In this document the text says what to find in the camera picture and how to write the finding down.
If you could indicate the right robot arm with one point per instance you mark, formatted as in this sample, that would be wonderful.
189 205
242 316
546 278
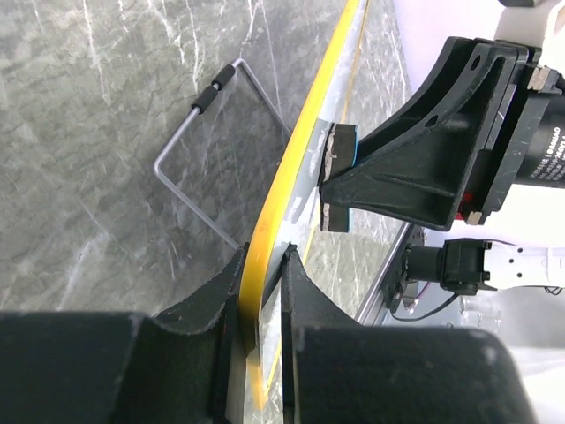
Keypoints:
466 266

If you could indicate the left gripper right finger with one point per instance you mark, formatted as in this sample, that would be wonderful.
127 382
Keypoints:
337 370

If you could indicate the aluminium mounting rail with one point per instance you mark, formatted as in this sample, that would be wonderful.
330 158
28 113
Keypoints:
373 308

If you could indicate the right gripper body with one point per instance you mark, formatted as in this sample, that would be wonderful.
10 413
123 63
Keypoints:
527 146

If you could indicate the yellow framed whiteboard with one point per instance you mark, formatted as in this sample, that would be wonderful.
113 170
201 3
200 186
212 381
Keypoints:
359 81

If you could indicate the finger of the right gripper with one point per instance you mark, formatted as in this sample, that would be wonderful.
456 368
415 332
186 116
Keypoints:
432 202
457 111

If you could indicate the wire whiteboard stand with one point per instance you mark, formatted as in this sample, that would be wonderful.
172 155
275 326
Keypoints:
214 156

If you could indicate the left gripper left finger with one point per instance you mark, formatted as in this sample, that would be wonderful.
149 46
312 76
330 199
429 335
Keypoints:
184 365

